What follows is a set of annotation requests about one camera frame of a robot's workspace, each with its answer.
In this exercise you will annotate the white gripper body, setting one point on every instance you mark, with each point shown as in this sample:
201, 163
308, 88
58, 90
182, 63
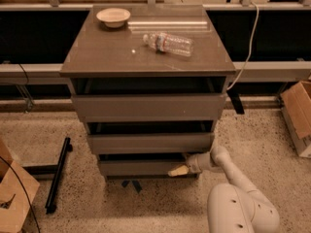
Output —
194, 163

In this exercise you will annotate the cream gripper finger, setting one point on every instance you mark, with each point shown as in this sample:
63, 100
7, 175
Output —
178, 171

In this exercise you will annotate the grey bottom drawer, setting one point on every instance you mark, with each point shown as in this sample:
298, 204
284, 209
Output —
138, 167

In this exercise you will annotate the grey drawer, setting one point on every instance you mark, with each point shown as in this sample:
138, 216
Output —
138, 167
134, 108
150, 143

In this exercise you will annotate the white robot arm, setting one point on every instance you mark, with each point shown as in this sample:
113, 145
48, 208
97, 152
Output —
237, 206

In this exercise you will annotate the grey top drawer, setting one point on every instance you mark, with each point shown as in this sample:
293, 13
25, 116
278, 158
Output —
134, 108

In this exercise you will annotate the grey drawer cabinet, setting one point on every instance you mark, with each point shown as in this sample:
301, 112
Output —
106, 61

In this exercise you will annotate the grey middle drawer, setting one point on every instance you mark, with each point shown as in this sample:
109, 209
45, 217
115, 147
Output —
150, 143

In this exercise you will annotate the cardboard box right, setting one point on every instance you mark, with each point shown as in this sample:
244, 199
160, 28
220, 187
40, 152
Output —
297, 114

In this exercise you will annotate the black metal stand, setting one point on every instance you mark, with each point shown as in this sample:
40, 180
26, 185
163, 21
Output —
55, 172

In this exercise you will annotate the clear plastic water bottle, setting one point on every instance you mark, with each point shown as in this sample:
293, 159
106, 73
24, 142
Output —
164, 42

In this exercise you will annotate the white paper bowl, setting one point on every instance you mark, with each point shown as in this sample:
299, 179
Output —
113, 17

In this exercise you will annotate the black table leg bracket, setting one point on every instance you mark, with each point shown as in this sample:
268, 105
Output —
235, 101

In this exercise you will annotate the metal bracket left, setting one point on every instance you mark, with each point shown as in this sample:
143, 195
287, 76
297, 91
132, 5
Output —
22, 89

